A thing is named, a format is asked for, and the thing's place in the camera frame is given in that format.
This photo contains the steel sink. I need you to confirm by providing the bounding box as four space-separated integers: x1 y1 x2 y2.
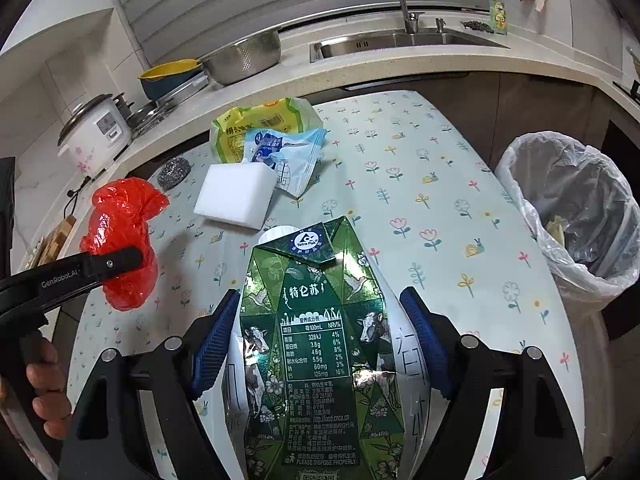
310 30 511 64

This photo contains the grey tray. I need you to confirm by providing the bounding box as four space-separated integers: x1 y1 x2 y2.
150 72 208 111

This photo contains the yellow and blue basin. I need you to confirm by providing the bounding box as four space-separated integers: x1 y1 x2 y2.
138 58 206 102

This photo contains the grey trash bin with liner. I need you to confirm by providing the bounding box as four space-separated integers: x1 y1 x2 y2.
495 131 640 306

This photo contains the black power cord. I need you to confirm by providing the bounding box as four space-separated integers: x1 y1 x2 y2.
64 175 93 221

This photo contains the person's left hand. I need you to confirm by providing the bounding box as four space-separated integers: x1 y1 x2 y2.
22 335 71 441

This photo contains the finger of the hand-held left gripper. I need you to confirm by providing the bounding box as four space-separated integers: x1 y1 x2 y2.
82 246 144 281

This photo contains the green milk carton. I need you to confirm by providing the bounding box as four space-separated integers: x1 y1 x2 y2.
227 215 431 480

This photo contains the yellow-green snack bag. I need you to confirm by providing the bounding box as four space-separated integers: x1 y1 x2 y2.
209 96 325 165

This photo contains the dish soap bottle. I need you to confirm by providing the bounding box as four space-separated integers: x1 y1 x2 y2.
489 0 508 36

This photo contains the wooden cutting board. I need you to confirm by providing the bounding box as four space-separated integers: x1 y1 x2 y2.
25 215 78 268

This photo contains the black gas stove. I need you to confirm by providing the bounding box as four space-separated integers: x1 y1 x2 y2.
612 80 640 111

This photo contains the white wall cabinet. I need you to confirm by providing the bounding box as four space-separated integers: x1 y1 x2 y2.
0 7 116 56

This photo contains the white sponge block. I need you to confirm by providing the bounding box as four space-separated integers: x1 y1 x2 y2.
193 162 283 233

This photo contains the steel colander bowl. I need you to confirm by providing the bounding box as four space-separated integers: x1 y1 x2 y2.
197 29 282 86

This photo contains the metal steamer rack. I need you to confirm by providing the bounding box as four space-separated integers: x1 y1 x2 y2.
125 92 178 136

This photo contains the red plastic bag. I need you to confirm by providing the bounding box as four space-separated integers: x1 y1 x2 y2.
80 178 171 312

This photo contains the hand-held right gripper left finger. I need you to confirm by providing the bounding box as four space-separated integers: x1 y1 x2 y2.
59 289 242 480

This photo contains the white rice cooker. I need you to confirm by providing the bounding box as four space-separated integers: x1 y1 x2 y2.
57 92 133 173

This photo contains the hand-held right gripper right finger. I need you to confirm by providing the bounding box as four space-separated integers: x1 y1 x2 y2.
399 286 586 480

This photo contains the floral tablecloth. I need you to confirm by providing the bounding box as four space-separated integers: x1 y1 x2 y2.
67 90 586 480

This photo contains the steel wool scrubber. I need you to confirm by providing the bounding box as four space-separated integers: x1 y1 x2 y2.
157 156 193 192

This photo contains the blue and white wrapper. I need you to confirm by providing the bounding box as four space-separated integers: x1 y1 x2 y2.
241 127 327 198

